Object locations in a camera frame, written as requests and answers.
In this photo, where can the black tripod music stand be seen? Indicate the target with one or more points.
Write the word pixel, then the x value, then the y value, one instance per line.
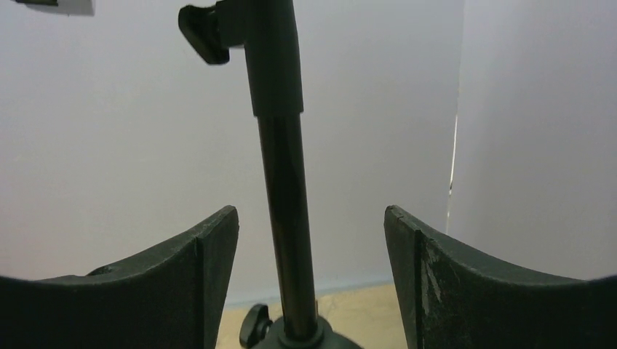
pixel 267 32

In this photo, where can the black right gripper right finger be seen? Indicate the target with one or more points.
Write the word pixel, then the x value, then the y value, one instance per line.
pixel 452 295

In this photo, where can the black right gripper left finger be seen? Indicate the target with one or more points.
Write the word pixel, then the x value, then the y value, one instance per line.
pixel 170 295

